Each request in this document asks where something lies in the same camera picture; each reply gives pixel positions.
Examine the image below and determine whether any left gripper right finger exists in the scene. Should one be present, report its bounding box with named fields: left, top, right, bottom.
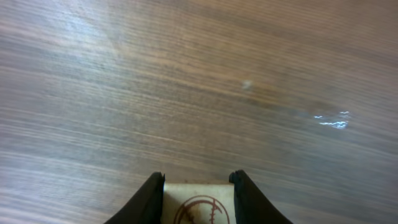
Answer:
left=229, top=170, right=292, bottom=224

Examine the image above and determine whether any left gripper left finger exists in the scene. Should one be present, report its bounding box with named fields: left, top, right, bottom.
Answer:
left=104, top=172, right=165, bottom=224

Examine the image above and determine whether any plain block with red drawing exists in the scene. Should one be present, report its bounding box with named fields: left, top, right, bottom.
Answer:
left=161, top=182, right=236, bottom=224

